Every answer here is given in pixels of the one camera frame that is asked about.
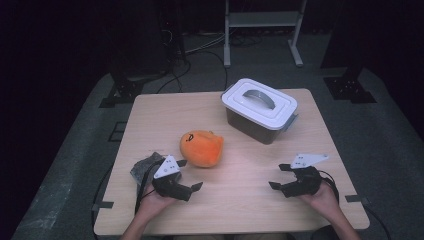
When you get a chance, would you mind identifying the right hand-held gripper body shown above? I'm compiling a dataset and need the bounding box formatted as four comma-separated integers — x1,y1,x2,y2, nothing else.
281,153,329,198

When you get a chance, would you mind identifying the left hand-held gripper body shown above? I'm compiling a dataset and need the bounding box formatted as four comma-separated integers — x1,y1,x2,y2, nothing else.
151,155,194,202

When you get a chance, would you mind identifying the orange plush toy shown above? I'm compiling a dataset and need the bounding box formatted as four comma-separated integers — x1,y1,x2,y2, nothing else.
179,130,225,169

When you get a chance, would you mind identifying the grey cloth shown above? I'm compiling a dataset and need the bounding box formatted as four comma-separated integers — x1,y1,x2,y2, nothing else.
129,151,183,186

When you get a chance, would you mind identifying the white box lid grey handle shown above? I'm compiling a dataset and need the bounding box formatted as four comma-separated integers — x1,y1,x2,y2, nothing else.
220,77,299,131

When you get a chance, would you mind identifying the person's right hand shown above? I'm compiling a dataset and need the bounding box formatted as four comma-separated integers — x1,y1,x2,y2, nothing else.
301,182,340,219

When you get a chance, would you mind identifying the person's left hand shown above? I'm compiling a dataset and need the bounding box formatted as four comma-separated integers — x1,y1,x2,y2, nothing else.
139,189,178,218

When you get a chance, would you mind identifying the black tape strip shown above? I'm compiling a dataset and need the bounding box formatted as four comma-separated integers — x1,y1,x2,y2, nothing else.
91,200,115,212
344,194,371,205

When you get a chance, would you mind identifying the black floor tape square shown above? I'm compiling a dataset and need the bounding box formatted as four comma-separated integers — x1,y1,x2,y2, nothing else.
108,121,128,143

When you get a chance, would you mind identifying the white metal stand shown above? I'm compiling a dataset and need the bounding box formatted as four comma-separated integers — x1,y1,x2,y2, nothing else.
223,0,308,69

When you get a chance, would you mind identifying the left hand-held gripper cable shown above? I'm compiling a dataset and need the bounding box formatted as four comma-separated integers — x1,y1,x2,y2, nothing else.
134,159,165,214

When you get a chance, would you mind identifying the hand-held gripper cable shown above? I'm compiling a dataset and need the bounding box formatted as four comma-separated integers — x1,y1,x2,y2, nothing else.
134,159,165,214
318,170,340,205

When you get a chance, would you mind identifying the right hand-held gripper cable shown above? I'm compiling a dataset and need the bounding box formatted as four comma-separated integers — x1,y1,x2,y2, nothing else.
318,170,340,205

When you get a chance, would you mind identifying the thin black cable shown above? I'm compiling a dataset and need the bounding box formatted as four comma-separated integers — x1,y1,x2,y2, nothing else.
364,205,392,240
90,164,114,240

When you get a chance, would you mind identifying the black stand with cables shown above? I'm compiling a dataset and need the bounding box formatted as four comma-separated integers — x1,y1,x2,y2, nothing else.
98,59,169,109

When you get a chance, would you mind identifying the black stand with base plate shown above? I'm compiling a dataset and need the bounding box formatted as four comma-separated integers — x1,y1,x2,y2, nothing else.
321,0,378,104

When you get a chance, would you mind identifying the black floor cable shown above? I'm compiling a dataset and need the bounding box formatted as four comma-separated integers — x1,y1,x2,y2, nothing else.
156,49,230,94

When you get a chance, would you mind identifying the white floor cable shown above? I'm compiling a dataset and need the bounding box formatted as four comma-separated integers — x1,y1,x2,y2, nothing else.
184,33,226,55

